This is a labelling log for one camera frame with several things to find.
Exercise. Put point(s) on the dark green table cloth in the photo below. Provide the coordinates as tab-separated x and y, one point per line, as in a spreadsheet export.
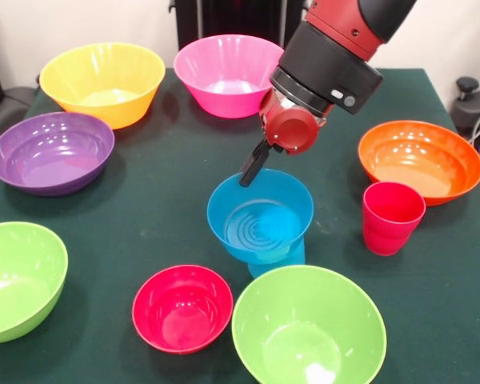
184	160

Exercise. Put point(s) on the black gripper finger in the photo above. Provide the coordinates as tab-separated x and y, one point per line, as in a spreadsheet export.
252	172
247	162

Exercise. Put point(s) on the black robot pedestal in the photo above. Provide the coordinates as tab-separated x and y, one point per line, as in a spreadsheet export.
224	18

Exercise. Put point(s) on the red plastic cup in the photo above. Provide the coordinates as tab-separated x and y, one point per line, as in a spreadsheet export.
388	232

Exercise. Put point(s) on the large yellow-orange plastic bowl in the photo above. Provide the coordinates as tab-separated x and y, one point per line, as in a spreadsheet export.
104	68

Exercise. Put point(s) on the small red plastic bowl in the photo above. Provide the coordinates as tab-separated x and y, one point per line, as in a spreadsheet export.
180	312

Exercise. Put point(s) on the shallow orange plastic bowl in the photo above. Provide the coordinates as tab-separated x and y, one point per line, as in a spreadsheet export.
420	164

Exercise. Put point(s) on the black floor stand base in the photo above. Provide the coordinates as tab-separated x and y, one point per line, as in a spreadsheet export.
472	108

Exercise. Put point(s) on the light green plastic bowl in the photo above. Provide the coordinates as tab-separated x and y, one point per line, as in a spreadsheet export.
308	320
20	280

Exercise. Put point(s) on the large pink plastic bowl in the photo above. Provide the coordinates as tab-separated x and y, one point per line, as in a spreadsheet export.
224	68

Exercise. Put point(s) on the blue plastic cup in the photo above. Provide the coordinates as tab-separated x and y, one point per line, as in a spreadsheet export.
298	256

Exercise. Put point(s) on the shallow purple plastic bowl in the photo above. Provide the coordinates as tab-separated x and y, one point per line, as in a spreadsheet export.
52	156

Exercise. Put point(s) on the small blue plastic bowl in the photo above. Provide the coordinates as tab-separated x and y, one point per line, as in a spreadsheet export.
300	196

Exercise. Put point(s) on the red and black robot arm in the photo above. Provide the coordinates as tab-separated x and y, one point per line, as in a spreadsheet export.
336	48

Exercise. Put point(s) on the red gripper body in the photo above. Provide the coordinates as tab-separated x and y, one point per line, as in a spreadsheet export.
292	130

